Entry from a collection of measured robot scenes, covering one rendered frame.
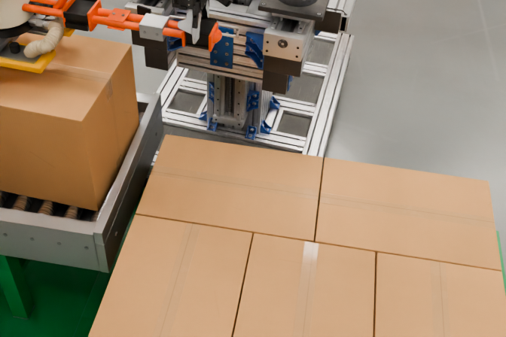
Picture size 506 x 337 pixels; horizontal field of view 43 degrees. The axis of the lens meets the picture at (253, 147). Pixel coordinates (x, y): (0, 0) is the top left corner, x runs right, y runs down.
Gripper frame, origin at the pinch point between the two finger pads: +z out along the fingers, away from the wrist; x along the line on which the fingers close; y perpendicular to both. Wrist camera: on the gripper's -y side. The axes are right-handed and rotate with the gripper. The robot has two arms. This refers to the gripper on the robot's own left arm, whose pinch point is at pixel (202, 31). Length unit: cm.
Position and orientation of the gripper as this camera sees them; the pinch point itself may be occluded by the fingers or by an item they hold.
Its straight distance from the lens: 182.0
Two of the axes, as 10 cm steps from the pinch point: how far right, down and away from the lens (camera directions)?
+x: -2.3, 6.6, -7.1
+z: -0.5, 7.2, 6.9
